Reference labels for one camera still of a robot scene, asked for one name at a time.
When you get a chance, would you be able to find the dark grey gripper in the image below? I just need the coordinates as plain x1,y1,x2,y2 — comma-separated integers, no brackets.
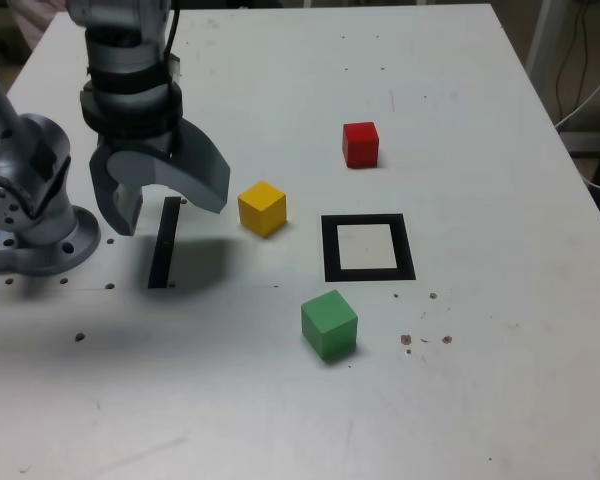
89,117,232,237

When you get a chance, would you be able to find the yellow cube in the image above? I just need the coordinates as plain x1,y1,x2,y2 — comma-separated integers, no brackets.
237,180,288,239

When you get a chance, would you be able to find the red cube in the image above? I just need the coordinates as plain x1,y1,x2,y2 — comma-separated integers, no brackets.
341,121,380,169

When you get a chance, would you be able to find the green cube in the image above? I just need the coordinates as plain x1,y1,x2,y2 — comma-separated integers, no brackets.
300,289,359,362

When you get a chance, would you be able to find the black tape square outline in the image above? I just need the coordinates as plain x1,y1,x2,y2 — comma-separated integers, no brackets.
320,213,417,283

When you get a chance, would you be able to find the black tape strip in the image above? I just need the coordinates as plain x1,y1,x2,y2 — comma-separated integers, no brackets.
147,196,182,290

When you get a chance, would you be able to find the grey metal bar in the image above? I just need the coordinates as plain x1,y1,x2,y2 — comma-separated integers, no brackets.
558,130,600,157

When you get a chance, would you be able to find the white metal post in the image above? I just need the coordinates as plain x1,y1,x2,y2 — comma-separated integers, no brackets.
525,0,556,89

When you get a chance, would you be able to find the thin black hanging cable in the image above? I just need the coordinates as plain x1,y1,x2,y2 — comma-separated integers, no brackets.
554,0,594,124

